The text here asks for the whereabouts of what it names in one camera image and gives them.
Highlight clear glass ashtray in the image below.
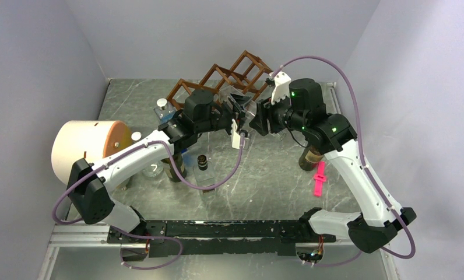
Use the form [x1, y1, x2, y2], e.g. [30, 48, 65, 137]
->
[142, 162, 163, 177]

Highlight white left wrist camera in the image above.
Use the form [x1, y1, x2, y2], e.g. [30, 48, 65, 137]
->
[231, 120, 250, 151]

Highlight clear square liquor bottle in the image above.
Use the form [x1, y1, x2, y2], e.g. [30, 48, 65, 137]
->
[193, 155, 215, 187]

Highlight dark green wine bottle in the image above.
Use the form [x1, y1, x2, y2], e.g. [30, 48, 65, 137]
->
[160, 152, 187, 183]

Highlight brown wooden wine rack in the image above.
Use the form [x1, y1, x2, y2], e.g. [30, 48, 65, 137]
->
[165, 50, 273, 110]

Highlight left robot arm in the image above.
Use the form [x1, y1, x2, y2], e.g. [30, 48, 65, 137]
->
[61, 89, 252, 243]

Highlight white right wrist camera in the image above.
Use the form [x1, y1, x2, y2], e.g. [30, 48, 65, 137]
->
[269, 71, 291, 105]

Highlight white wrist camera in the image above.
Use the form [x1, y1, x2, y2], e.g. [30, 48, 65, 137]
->
[269, 71, 291, 105]
[231, 120, 250, 151]

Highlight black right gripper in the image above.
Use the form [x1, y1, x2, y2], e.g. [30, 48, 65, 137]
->
[251, 89, 307, 136]

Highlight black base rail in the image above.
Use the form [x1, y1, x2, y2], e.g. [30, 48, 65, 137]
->
[106, 217, 336, 258]

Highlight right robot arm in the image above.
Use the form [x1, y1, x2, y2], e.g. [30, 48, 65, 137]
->
[250, 72, 417, 253]

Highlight cream and orange cylinder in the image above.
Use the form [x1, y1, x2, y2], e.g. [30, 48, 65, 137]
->
[51, 120, 132, 184]

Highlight tall clear glass bottle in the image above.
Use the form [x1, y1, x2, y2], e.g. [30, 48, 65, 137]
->
[219, 85, 258, 124]

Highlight olive green wine bottle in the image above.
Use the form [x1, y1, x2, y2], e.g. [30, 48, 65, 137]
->
[298, 146, 324, 172]

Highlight small clear capped bottle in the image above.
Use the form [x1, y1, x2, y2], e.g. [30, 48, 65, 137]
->
[131, 131, 143, 144]

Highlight blue square glass bottle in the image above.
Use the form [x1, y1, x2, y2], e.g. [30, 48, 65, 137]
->
[153, 98, 177, 124]

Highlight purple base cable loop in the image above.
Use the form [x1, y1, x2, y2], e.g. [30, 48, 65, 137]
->
[119, 236, 183, 271]

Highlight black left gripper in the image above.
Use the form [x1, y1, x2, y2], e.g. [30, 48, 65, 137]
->
[196, 94, 254, 138]

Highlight pink plastic clip tool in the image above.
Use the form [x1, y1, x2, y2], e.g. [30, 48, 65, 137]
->
[313, 161, 327, 197]

